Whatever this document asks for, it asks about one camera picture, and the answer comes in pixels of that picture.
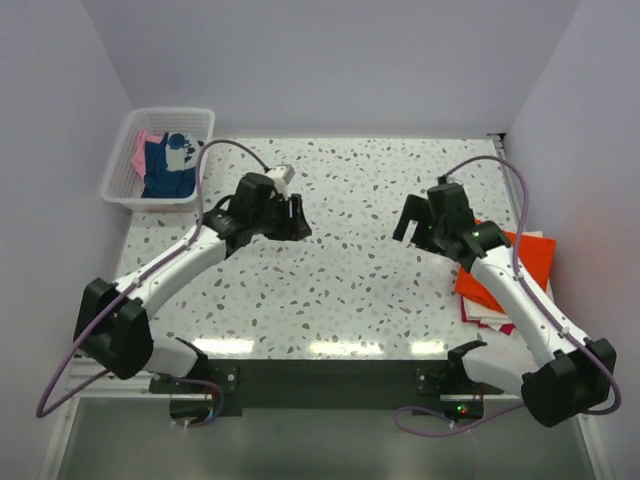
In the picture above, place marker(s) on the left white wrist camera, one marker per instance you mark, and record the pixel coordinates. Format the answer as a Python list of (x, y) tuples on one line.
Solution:
[(282, 176)]

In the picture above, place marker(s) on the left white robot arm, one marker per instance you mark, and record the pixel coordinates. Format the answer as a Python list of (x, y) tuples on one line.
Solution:
[(113, 325)]

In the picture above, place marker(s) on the aluminium frame rail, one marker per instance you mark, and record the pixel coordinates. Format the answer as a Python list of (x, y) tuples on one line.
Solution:
[(106, 387)]

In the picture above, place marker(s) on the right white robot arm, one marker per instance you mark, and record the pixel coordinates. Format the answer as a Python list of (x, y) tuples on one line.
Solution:
[(567, 373)]

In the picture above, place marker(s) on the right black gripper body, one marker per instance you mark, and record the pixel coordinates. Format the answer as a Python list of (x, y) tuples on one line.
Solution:
[(437, 225)]

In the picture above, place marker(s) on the orange t shirt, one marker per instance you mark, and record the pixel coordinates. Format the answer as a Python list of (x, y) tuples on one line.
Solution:
[(536, 252)]

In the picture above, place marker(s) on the white plastic laundry basket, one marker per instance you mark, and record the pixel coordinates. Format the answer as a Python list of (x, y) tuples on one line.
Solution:
[(121, 184)]

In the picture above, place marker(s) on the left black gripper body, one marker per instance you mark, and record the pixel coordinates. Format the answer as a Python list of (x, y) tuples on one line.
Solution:
[(259, 219)]

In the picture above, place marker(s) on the pink t shirt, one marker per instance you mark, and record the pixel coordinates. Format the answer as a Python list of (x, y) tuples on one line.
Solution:
[(138, 158)]

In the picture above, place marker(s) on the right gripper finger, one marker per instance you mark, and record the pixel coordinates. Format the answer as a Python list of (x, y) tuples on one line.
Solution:
[(424, 240), (415, 209)]

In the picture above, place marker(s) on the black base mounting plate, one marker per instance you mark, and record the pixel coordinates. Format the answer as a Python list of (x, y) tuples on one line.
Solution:
[(235, 386)]

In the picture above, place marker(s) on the navy blue printed t shirt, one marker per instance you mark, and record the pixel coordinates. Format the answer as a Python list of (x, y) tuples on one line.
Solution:
[(170, 165)]

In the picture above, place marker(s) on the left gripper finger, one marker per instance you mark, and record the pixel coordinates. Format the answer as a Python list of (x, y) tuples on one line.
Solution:
[(298, 228), (279, 219)]

